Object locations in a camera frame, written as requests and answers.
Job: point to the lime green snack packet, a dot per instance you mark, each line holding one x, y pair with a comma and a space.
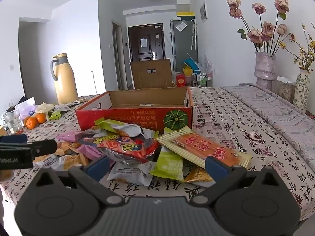
168, 163

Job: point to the orange fruit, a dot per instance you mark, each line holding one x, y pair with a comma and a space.
41, 118
31, 123

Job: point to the dark brown door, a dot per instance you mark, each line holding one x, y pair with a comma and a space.
145, 41

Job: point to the yellow bag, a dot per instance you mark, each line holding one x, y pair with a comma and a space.
187, 71

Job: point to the wooden chair back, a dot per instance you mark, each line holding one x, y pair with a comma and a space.
150, 80

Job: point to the red cardboard box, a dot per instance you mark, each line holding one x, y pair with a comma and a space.
123, 123

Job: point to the red gift box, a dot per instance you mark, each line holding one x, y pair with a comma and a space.
181, 80

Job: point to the yellow black box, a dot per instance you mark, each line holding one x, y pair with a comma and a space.
185, 15

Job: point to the yellow thermos jug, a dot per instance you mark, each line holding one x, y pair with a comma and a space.
65, 83

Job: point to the orange gold-edged snack packet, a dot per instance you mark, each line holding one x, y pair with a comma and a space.
209, 147

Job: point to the red purple chip bag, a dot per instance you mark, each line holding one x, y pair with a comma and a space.
123, 146

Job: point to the metal trolley cart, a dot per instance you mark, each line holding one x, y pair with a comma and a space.
203, 80

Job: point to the dark cloth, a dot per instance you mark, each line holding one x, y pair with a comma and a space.
23, 99

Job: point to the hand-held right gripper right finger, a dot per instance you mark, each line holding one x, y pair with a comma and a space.
216, 168

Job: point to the white umbrella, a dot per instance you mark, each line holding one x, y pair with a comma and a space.
194, 34

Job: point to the purple white plastic bag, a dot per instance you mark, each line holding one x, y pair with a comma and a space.
24, 109

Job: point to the clear glass cup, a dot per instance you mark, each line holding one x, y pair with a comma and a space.
13, 123

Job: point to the white paper sheet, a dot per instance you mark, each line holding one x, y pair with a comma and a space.
181, 26

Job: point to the orange brown snack packet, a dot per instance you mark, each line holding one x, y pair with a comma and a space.
196, 174

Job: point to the small green packet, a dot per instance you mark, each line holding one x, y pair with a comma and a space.
55, 115

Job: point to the grey quilted cloth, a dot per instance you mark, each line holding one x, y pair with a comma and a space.
270, 108

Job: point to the white biscuit snack packet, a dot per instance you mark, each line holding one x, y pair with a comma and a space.
56, 162

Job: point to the cream crumpled bag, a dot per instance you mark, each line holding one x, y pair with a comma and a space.
44, 107

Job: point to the pink ribbed vase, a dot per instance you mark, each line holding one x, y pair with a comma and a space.
264, 68

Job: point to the printed tablecloth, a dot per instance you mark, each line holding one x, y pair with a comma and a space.
221, 127

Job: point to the thin metal pole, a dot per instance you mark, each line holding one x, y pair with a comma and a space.
94, 83

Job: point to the glass jar white lid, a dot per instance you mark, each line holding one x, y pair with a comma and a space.
285, 91

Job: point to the yellow flower branches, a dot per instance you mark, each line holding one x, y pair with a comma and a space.
305, 54

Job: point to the floral patterned vase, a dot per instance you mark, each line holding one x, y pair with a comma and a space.
301, 91

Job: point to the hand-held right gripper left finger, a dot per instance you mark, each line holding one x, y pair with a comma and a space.
97, 168

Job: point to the grey refrigerator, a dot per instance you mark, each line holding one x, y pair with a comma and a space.
182, 46

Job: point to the orange cracker packet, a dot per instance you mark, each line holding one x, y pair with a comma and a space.
66, 147

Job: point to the dried pink roses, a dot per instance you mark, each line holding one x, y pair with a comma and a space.
256, 35

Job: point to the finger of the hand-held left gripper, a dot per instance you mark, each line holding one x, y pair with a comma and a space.
45, 147

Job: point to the white wall panel box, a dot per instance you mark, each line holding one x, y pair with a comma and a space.
203, 10

